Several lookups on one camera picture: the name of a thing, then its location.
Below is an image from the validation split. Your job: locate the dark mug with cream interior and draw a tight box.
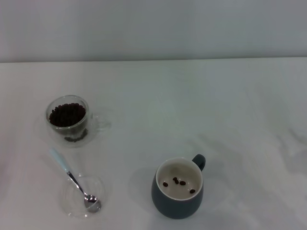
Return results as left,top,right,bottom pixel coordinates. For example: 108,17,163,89
151,153,207,219

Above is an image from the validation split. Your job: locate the blue-handled metal spoon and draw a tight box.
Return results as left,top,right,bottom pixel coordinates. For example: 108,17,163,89
47,147,102,213

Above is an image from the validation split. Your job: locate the double-walled glass cup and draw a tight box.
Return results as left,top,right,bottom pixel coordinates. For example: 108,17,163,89
45,94,110,148

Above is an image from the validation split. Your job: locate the coffee beans heap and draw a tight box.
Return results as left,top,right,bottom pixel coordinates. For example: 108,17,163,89
48,102,86,127

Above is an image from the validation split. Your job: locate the clear glass dish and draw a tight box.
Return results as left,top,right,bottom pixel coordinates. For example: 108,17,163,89
61,175,106,219

